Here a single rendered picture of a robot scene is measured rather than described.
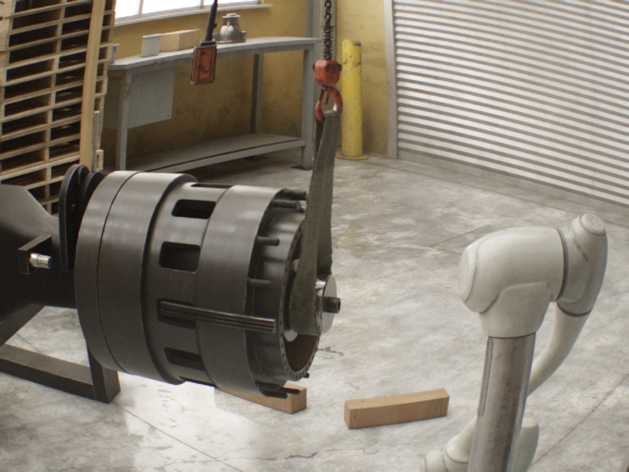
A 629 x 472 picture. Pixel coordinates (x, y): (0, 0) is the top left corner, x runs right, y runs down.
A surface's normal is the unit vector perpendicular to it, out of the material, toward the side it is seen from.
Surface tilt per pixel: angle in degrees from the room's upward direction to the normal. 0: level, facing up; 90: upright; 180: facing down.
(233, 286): 67
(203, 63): 90
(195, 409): 0
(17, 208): 27
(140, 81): 90
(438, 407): 90
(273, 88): 90
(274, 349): 107
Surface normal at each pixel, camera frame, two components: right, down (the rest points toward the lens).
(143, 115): 0.74, 0.18
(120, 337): -0.26, 0.51
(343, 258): 0.02, -0.97
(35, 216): 0.46, -0.82
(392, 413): 0.18, 0.25
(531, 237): 0.04, -0.78
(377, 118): -0.67, 0.17
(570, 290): 0.18, 0.62
